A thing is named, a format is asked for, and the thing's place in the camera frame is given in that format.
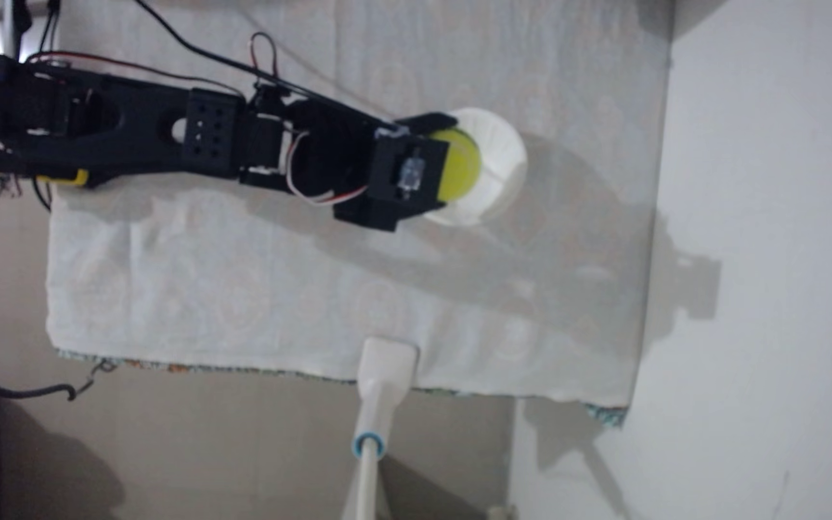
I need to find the yellow-green tennis ball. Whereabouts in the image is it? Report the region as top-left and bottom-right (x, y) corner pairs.
(429, 128), (482, 205)

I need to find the white plastic bowl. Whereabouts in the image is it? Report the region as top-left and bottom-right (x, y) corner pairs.
(418, 107), (530, 228)

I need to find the white patterned table cloth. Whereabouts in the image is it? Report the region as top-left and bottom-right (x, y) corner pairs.
(45, 0), (675, 428)

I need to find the white clamp with gooseneck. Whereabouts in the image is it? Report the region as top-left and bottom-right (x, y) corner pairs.
(340, 337), (420, 520)

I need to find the metal pole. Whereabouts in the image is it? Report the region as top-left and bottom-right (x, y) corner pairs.
(0, 0), (24, 59)

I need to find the black camera box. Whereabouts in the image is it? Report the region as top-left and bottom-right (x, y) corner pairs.
(334, 133), (452, 233)

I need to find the thin black camera cable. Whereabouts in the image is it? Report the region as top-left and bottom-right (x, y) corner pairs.
(133, 0), (391, 122)

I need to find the black cable with hook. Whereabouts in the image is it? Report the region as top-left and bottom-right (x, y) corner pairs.
(0, 358), (118, 402)

